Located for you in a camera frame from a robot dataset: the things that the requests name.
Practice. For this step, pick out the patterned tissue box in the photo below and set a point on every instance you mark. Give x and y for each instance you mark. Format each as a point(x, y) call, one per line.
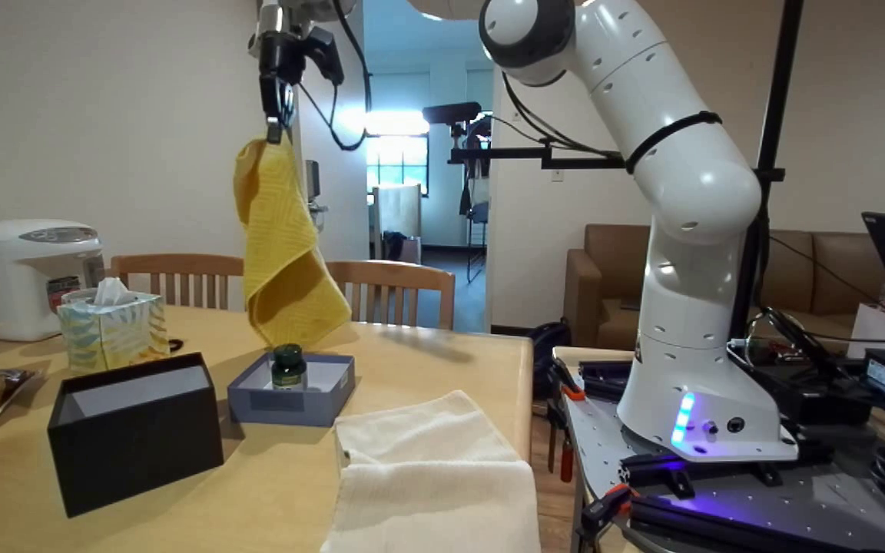
point(108, 328)

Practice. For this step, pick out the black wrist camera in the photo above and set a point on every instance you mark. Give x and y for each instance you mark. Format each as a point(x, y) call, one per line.
point(324, 54)

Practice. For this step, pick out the black rectangular box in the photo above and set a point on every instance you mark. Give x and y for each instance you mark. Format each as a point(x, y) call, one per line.
point(137, 449)

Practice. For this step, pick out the blue-grey shallow box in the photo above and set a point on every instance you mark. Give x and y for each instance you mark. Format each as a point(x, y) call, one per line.
point(277, 404)

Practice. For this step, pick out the white electric water boiler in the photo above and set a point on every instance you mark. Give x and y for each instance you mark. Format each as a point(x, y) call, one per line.
point(24, 277)

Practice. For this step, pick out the black camera on boom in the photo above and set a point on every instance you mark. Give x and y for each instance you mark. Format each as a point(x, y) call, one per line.
point(454, 112)

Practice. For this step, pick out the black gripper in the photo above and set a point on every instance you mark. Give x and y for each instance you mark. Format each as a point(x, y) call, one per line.
point(282, 65)

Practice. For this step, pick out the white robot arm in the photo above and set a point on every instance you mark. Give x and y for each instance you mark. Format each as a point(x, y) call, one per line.
point(690, 186)

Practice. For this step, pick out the metal robot mounting plate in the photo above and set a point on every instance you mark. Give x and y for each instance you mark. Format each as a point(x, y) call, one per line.
point(605, 432)

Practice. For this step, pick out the yellow towel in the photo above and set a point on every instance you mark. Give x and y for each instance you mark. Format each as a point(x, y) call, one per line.
point(285, 257)

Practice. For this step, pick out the small green-capped bottle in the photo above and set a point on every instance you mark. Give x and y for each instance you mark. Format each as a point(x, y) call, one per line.
point(287, 366)

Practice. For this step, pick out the orange black clamp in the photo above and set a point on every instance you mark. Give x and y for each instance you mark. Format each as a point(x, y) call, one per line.
point(570, 463)
point(570, 384)
point(605, 508)

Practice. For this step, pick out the white folded towel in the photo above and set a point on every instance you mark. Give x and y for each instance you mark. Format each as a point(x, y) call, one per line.
point(430, 480)

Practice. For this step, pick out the black stand pole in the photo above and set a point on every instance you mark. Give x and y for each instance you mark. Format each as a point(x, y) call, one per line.
point(775, 101)

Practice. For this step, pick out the brown sofa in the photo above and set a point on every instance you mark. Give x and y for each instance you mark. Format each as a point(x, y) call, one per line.
point(605, 277)

